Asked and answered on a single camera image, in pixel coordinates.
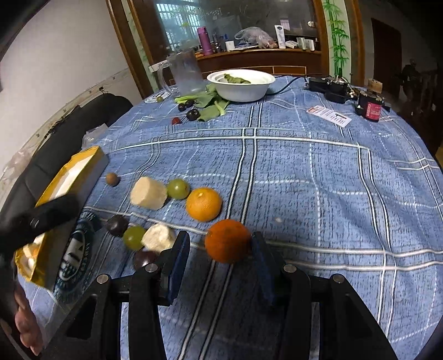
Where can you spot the white peeled fruit chunk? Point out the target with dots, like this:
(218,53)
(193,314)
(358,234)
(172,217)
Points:
(148,193)

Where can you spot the black leather sofa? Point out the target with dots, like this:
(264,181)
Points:
(65,140)

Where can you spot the purple thermos bottle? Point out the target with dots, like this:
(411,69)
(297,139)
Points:
(205,41)

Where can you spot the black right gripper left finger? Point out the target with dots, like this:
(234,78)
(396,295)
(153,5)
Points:
(154,285)

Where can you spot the dark purple plum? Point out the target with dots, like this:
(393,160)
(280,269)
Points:
(117,225)

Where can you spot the small dark grape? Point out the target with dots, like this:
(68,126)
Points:
(193,115)

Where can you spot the brown longan fruit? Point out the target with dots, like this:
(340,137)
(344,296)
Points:
(112,179)

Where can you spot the white bowl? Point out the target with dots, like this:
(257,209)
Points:
(241,85)

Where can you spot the red jujube date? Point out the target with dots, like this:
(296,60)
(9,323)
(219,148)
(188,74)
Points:
(176,121)

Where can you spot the yellow white tray box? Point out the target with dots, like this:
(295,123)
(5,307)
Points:
(39,261)

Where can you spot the black electronic devices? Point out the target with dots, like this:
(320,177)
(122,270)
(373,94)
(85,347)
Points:
(335,89)

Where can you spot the clear plastic bag on sofa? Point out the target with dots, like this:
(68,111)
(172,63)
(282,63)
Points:
(92,135)

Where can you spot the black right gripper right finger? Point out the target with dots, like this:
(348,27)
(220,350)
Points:
(285,295)

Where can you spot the green leafy vegetable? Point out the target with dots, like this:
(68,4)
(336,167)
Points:
(209,103)

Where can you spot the white paper card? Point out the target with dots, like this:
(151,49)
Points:
(329,115)

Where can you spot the left hand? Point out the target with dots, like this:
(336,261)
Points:
(26,322)

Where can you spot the red black small box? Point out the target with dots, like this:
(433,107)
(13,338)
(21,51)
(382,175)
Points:
(369,105)

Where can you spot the clear glass pitcher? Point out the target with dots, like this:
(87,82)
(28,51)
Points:
(185,72)

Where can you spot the blue plaid tablecloth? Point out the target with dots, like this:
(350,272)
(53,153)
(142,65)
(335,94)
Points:
(364,201)

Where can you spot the white plastic bag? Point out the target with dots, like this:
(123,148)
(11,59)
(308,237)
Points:
(256,36)

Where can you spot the dark orange tangerine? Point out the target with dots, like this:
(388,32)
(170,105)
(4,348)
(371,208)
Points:
(227,241)

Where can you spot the green grape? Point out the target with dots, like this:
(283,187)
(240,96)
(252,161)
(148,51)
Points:
(133,236)
(178,189)

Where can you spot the wooden sideboard cabinet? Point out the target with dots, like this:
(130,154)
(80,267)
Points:
(287,62)

